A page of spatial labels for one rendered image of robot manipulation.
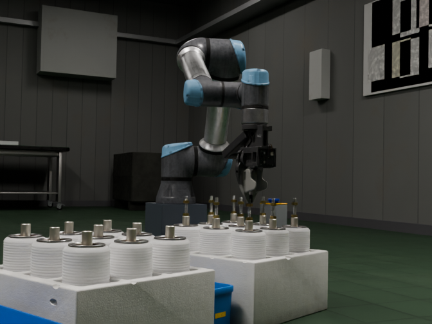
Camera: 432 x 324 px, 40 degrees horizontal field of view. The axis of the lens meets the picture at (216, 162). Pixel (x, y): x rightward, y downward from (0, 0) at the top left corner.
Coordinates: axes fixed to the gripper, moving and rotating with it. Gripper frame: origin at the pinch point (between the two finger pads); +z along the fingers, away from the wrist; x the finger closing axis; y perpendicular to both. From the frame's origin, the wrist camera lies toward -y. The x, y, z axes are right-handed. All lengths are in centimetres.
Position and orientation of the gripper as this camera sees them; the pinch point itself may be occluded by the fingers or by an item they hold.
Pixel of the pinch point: (248, 197)
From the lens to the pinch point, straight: 165.9
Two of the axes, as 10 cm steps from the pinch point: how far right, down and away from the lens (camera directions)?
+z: -0.2, 10.0, -0.3
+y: 6.3, -0.1, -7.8
